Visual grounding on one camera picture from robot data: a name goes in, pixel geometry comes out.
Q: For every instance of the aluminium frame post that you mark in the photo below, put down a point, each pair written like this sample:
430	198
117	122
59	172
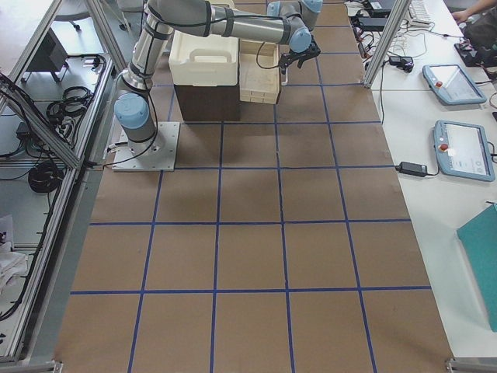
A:
392	26

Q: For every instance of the black power adapter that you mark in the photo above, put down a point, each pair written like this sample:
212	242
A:
412	169

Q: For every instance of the wooden drawer with white handle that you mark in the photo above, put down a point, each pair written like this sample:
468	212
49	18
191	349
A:
259	75

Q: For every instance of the upper teach pendant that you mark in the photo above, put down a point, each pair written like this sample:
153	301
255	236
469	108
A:
452	85

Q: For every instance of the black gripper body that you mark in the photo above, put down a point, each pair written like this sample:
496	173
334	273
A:
293	57

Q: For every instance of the cream plastic tray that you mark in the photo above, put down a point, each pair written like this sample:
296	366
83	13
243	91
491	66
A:
204	61

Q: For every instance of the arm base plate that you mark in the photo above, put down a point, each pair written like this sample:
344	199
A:
156	155

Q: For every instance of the dark wooden drawer cabinet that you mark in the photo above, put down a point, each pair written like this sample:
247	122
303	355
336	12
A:
209	103

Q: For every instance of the teach pendant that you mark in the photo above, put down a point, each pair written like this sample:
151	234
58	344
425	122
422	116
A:
462	150
452	85

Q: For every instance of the lower teach pendant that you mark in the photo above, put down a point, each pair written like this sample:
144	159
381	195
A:
462	150

